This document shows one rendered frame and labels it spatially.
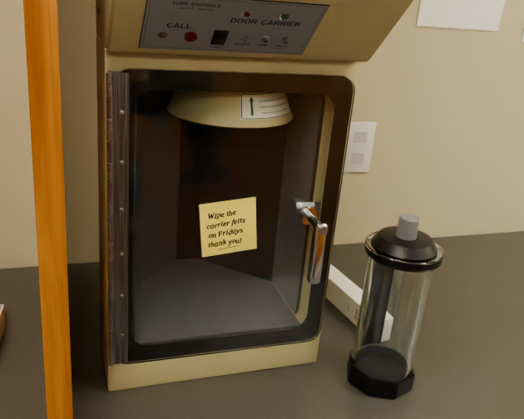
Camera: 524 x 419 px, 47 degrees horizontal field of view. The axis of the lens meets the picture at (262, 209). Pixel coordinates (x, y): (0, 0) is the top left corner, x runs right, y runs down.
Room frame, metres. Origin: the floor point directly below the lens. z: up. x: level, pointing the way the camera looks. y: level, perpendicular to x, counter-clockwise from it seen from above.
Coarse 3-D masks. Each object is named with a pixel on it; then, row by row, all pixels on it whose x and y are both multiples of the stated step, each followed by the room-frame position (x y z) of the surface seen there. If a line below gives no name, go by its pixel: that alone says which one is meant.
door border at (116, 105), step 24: (120, 72) 0.68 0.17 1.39; (120, 96) 0.68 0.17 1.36; (120, 120) 0.68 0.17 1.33; (120, 144) 0.68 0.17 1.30; (120, 168) 0.68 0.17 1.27; (120, 192) 0.68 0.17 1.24; (120, 216) 0.68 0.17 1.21; (120, 240) 0.68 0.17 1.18; (120, 264) 0.68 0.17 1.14; (120, 288) 0.68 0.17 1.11; (120, 312) 0.68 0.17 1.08; (120, 336) 0.68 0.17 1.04; (120, 360) 0.68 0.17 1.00
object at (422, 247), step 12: (408, 216) 0.77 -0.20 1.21; (384, 228) 0.79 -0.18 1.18; (396, 228) 0.80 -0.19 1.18; (408, 228) 0.76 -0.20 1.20; (372, 240) 0.77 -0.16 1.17; (384, 240) 0.75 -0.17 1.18; (396, 240) 0.75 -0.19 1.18; (408, 240) 0.76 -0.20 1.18; (420, 240) 0.76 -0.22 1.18; (432, 240) 0.77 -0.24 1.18; (384, 252) 0.74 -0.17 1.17; (396, 252) 0.73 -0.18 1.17; (408, 252) 0.73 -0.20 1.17; (420, 252) 0.73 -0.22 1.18; (432, 252) 0.74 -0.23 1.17
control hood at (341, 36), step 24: (120, 0) 0.61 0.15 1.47; (144, 0) 0.61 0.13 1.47; (288, 0) 0.66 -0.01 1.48; (312, 0) 0.66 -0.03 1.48; (336, 0) 0.67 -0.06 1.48; (360, 0) 0.68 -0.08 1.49; (384, 0) 0.69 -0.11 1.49; (408, 0) 0.70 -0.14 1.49; (120, 24) 0.63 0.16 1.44; (336, 24) 0.70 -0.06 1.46; (360, 24) 0.71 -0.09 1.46; (384, 24) 0.72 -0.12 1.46; (120, 48) 0.66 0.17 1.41; (144, 48) 0.67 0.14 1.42; (312, 48) 0.73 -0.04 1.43; (336, 48) 0.74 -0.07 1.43; (360, 48) 0.75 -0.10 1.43
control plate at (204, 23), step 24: (168, 0) 0.62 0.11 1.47; (192, 0) 0.63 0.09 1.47; (216, 0) 0.63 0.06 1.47; (240, 0) 0.64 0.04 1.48; (264, 0) 0.65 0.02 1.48; (144, 24) 0.64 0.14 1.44; (168, 24) 0.64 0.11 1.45; (192, 24) 0.65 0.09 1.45; (216, 24) 0.66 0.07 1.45; (240, 24) 0.67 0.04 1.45; (264, 24) 0.68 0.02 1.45; (288, 24) 0.68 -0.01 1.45; (312, 24) 0.69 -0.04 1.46; (168, 48) 0.67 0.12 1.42; (192, 48) 0.68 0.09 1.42; (216, 48) 0.69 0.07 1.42; (240, 48) 0.70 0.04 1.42; (264, 48) 0.71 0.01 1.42; (288, 48) 0.72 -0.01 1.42
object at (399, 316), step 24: (384, 264) 0.73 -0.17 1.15; (384, 288) 0.73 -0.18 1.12; (408, 288) 0.73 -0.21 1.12; (360, 312) 0.77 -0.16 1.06; (384, 312) 0.73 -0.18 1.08; (408, 312) 0.73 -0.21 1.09; (360, 336) 0.75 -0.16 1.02; (384, 336) 0.73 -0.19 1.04; (408, 336) 0.73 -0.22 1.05; (360, 360) 0.75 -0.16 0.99; (384, 360) 0.73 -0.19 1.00; (408, 360) 0.74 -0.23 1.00
